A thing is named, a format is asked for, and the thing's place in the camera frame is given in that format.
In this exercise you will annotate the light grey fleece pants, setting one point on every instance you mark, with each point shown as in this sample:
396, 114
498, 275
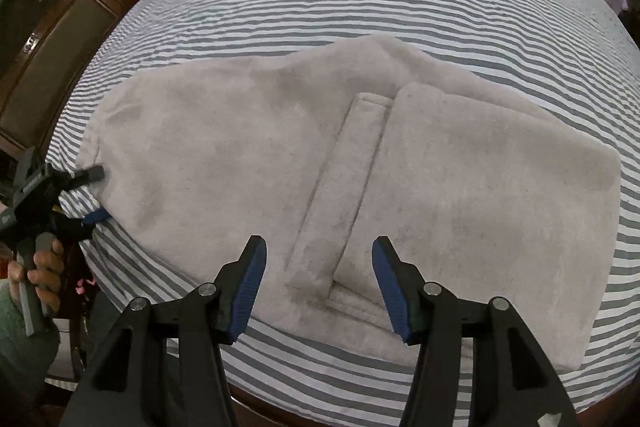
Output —
450, 207

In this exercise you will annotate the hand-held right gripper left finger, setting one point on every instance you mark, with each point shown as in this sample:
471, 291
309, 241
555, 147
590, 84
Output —
245, 292

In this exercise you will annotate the person's left forearm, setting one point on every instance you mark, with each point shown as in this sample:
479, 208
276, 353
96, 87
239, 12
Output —
20, 357

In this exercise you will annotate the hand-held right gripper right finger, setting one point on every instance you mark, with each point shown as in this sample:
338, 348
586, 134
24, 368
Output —
395, 292

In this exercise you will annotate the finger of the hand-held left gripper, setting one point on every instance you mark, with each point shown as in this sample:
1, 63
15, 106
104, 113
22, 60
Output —
97, 217
90, 173

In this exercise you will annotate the carved wooden headboard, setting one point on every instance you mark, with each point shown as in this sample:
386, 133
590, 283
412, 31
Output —
75, 32

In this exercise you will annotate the person's left hand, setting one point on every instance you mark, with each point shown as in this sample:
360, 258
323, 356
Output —
47, 279

